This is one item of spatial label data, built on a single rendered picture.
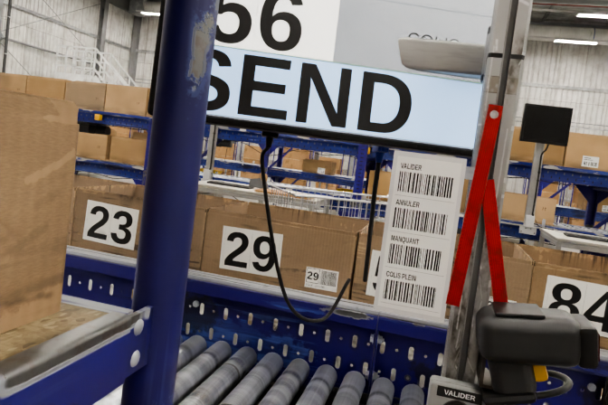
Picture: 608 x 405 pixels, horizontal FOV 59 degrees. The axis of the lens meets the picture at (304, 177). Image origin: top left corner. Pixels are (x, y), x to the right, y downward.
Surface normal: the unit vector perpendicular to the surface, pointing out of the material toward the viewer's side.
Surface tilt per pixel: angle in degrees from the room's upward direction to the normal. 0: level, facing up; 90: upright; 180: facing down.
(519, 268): 90
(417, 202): 90
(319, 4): 86
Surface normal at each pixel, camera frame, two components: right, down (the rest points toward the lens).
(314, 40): 0.11, 0.00
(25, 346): 0.12, -0.99
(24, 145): 0.96, 0.14
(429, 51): -0.14, 0.04
